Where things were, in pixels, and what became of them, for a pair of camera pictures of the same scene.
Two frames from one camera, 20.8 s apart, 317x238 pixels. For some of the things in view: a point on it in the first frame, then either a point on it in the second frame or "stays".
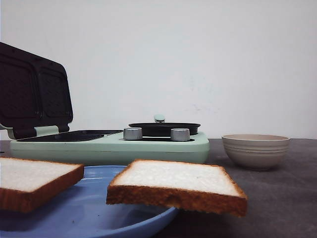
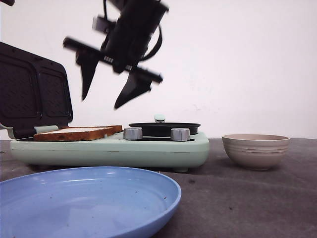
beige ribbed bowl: (256, 151) stays
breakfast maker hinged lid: (34, 92) stays
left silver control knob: (132, 133) stays
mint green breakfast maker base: (108, 148) stays
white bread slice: (25, 184) → (83, 132)
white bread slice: (176, 185) → (78, 133)
